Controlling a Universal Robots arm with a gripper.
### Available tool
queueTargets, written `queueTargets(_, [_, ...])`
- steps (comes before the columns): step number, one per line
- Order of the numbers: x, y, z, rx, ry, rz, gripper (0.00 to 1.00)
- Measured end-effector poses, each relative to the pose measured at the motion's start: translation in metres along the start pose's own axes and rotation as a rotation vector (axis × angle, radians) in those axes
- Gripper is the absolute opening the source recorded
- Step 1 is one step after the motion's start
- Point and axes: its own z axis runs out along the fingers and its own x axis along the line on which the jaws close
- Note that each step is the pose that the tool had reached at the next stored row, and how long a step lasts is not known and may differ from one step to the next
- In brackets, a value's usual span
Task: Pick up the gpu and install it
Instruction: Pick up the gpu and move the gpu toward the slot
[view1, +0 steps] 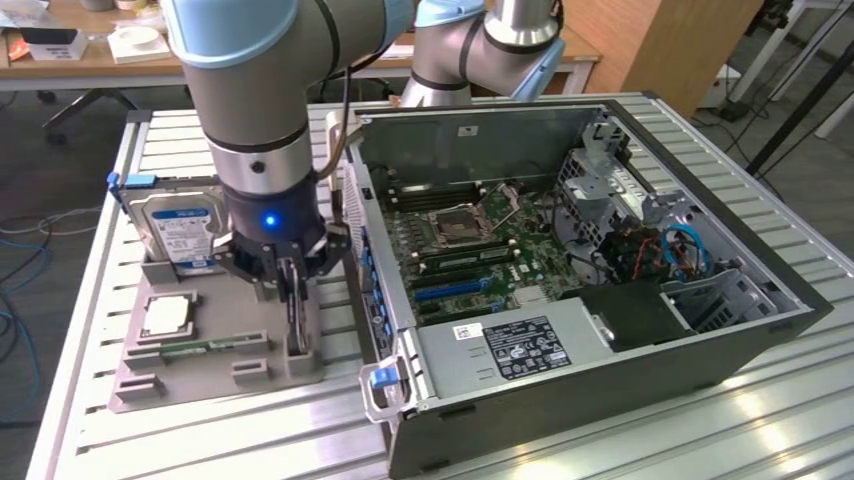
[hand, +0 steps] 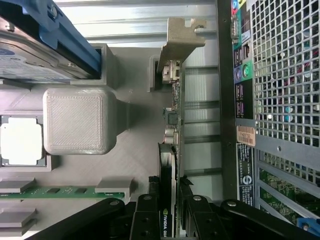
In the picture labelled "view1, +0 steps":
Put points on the white box with black lid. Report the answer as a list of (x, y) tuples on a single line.
[(56, 47)]

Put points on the green motherboard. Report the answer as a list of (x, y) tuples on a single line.
[(534, 255)]

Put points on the silver chipset heatsink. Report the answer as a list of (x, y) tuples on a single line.
[(531, 296)]

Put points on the blue case release latch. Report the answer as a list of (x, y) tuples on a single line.
[(381, 378)]

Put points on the white box with tape roll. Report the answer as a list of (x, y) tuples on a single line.
[(133, 45)]

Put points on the black open PC case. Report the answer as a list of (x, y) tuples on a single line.
[(600, 400)]

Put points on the socket cover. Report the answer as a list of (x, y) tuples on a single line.
[(496, 210)]

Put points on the wooden desk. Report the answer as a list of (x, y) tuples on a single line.
[(87, 66)]

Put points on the white paper stack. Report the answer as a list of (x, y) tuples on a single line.
[(400, 50)]

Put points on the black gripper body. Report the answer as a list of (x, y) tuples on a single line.
[(273, 220)]

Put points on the CPU socket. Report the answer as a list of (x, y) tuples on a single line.
[(460, 227)]

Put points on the black Nvidia graphics card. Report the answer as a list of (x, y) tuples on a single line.
[(296, 320)]

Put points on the hard disk with blue label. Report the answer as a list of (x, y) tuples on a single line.
[(180, 235)]

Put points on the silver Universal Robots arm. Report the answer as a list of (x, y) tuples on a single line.
[(253, 100)]

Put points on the green RAM stick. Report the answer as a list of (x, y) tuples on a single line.
[(213, 345), (467, 259)]

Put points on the grey parts rack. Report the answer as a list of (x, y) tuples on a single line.
[(220, 330)]

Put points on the metal disk bay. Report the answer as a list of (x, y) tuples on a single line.
[(727, 300)]

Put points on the blue expansion slot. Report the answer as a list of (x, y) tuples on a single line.
[(454, 290)]

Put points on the blue card retention latch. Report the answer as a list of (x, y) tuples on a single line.
[(365, 260)]

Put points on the perforated metal drive cage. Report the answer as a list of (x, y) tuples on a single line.
[(590, 200)]

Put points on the grey power supply unit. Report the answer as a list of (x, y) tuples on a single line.
[(454, 360)]

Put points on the blue disk caddy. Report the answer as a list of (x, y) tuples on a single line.
[(140, 181)]

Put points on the wooden cabinet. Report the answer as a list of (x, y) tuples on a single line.
[(667, 50)]

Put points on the silver CPU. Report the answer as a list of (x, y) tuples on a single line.
[(167, 317)]

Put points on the black stand pole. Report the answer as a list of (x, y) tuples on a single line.
[(800, 112)]

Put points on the black chair base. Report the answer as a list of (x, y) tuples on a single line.
[(73, 107)]

